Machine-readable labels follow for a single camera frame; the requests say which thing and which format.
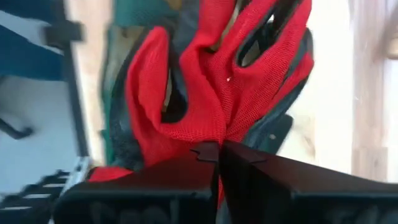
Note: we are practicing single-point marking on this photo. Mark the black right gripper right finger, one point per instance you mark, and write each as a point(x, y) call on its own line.
point(295, 199)

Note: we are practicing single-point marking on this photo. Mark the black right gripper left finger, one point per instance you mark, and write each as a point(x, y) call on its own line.
point(155, 193)

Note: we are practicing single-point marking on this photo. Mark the red gardening glove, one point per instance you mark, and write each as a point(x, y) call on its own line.
point(211, 93)

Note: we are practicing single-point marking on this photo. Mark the beige green gardening bag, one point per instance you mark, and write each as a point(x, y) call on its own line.
point(136, 12)

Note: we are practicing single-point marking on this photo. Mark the black aluminium table frame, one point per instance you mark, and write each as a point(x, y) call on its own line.
point(74, 93)

